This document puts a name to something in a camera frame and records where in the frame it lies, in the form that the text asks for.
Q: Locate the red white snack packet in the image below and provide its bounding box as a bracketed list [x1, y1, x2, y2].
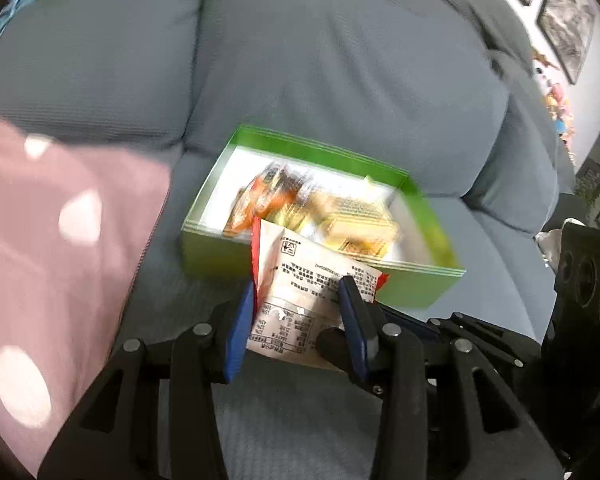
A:
[247, 219, 388, 370]

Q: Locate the cream plush pillow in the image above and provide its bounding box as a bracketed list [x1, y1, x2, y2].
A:
[534, 218, 584, 272]

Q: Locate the green cardboard box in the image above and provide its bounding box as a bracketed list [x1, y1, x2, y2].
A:
[181, 125, 465, 309]

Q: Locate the scallion cracker packet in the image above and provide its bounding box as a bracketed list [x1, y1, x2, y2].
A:
[320, 197, 400, 259]

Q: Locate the pink polka dot blanket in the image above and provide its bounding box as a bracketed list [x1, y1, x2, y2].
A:
[0, 118, 171, 474]

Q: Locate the orange panda snack packet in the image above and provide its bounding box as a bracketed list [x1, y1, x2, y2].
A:
[223, 162, 316, 237]

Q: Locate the row of plush toys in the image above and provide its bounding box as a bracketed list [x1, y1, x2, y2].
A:
[532, 48, 576, 165]

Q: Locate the grey fabric sofa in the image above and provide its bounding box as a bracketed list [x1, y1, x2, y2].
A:
[0, 0, 573, 478]

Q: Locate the framed ink painting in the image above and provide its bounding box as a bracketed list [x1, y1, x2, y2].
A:
[538, 0, 596, 84]

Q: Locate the black camera module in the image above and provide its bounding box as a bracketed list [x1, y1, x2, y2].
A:
[542, 222, 600, 462]

